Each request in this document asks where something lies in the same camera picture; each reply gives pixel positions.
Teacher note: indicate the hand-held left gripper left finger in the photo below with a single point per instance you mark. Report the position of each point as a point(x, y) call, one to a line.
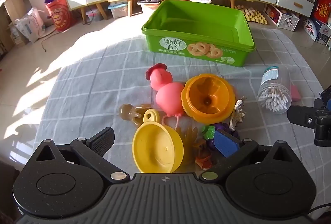
point(103, 141)

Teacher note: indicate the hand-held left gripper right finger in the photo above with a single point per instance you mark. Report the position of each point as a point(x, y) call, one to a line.
point(227, 144)

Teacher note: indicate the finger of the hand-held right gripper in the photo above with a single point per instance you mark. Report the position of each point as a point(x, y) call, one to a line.
point(301, 116)

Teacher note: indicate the purple grape toy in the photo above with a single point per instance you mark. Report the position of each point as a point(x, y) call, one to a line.
point(224, 126)

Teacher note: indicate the clear capsule with pink cap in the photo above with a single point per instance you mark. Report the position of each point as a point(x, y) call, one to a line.
point(295, 92)

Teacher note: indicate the translucent orange toy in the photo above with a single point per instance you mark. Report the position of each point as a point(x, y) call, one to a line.
point(204, 159)

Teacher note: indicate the translucent yellow hand toy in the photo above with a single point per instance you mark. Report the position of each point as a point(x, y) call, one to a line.
point(190, 136)

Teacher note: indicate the yellow plastic mold cup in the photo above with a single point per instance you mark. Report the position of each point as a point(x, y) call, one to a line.
point(155, 146)

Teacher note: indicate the green plastic cookie box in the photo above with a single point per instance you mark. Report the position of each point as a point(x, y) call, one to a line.
point(155, 41)

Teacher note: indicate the clear cotton swab jar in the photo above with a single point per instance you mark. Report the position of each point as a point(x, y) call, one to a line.
point(274, 100)

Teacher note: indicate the orange plastic mold cup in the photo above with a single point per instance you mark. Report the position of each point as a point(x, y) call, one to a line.
point(222, 110)

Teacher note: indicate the translucent brown octopus toy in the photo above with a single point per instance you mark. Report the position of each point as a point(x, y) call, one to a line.
point(125, 111)

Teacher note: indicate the grey checkered blanket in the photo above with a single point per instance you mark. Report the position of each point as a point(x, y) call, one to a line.
point(103, 71)

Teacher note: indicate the pink rubber pig toy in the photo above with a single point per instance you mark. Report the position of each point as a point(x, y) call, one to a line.
point(168, 97)

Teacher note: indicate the white blue carton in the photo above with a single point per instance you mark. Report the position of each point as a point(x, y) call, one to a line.
point(314, 30)

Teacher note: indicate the red gift box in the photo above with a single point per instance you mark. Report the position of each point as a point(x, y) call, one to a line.
point(323, 8)

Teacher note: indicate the yellow egg tray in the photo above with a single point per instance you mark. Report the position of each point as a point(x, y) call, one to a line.
point(253, 16)

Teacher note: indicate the small clear storage box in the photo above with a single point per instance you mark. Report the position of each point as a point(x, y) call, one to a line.
point(93, 15)

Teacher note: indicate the clear storage box blue lid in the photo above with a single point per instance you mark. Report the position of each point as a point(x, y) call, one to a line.
point(118, 10)

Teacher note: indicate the red shopping bag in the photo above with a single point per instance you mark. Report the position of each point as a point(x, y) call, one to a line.
point(62, 16)

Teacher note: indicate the white plastic bag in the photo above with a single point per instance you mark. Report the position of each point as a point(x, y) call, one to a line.
point(29, 25)

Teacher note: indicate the black keyboard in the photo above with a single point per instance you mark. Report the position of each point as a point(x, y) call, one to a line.
point(148, 1)

